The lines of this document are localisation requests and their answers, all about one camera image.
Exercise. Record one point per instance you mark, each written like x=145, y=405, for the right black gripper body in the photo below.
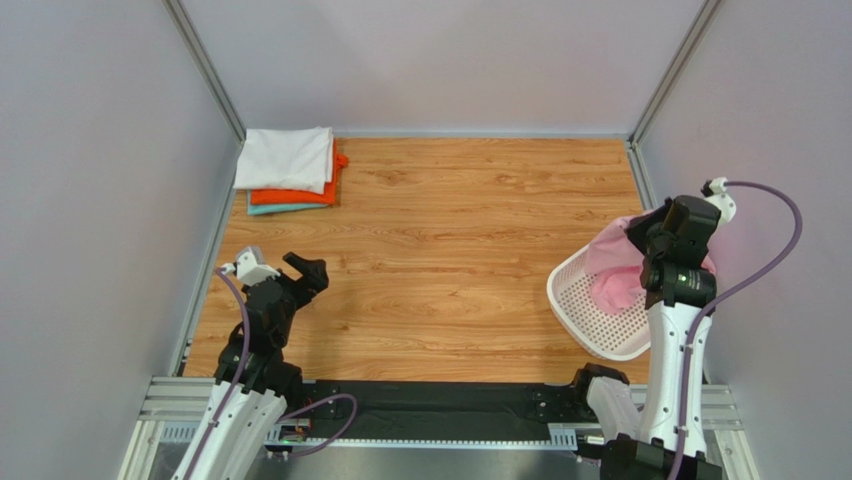
x=651, y=226

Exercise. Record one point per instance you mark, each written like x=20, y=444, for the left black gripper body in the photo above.
x=291, y=303

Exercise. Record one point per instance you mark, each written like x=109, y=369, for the pink t shirt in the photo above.
x=623, y=273

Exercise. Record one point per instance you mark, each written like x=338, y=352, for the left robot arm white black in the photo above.
x=253, y=385

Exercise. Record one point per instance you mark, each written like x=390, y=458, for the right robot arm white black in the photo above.
x=665, y=439

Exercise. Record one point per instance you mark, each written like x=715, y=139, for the folded teal t shirt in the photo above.
x=264, y=209

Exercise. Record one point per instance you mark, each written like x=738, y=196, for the folded orange t shirt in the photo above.
x=284, y=196

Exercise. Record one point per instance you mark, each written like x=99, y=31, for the folded white t shirt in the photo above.
x=299, y=160

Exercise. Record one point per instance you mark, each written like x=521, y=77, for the white perforated plastic basket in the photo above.
x=616, y=337

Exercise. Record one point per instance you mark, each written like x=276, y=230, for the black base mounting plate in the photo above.
x=451, y=411

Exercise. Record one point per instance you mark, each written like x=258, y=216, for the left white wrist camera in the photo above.
x=249, y=267

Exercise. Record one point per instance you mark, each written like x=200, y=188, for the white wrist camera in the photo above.
x=715, y=192
x=249, y=267

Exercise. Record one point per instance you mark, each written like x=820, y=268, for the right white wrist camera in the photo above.
x=715, y=192

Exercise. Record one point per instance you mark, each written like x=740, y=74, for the right aluminium corner post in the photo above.
x=693, y=37

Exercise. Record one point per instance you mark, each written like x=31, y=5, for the aluminium corner post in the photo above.
x=693, y=37
x=204, y=63

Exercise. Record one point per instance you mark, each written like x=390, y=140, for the aluminium frame rail front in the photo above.
x=308, y=444

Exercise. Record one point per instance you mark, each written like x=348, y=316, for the left aluminium corner post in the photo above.
x=204, y=63

